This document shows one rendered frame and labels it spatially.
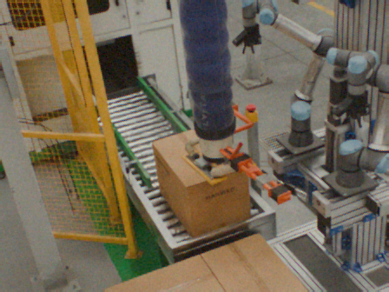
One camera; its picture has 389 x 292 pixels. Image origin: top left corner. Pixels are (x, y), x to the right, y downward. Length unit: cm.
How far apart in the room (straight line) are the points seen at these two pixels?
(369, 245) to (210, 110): 145
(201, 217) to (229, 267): 36
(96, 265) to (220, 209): 125
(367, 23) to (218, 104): 83
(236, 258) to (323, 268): 68
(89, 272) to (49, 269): 32
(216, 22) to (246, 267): 142
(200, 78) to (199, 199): 86
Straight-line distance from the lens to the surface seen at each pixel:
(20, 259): 501
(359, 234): 400
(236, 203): 390
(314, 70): 375
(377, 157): 331
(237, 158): 330
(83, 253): 488
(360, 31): 332
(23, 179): 410
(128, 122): 530
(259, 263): 372
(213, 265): 373
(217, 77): 319
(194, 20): 308
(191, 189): 370
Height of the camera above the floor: 303
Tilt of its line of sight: 35 degrees down
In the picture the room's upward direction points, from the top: 6 degrees counter-clockwise
